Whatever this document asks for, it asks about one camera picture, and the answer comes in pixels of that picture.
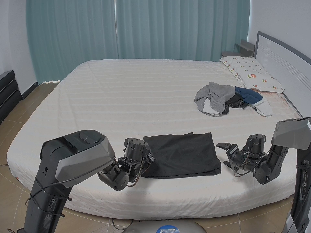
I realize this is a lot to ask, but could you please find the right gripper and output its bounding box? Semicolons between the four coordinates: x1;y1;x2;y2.
216;142;246;171

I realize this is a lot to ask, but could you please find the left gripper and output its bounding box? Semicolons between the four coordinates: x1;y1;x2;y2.
145;152;156;166

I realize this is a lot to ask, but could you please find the black T-shirt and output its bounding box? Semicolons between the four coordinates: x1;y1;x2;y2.
140;132;222;179

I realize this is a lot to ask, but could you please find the bed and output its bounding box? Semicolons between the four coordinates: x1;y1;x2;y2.
7;31;311;220

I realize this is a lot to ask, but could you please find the white garment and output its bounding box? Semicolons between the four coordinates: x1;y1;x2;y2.
253;99;272;118
203;100;220;117

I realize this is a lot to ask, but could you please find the black shiny garment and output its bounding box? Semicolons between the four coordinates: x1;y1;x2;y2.
222;94;249;115

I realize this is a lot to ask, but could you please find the grey garment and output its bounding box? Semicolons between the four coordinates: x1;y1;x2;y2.
194;82;236;115

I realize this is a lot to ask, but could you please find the dark blue garment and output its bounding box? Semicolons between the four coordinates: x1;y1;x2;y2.
234;86;264;105

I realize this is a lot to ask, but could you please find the white printed pillow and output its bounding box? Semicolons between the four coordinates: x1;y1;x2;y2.
219;56;285;94

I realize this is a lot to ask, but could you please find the grey bedside table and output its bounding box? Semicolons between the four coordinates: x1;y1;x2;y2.
221;39;255;58

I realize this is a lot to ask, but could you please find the blue-green curtain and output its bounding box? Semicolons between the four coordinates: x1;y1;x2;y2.
25;0;119;83
115;0;251;62

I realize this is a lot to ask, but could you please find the black chest of drawers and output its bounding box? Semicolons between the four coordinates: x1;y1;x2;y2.
0;69;22;124

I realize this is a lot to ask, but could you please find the black floor cable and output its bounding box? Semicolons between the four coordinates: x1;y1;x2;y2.
111;218;133;230

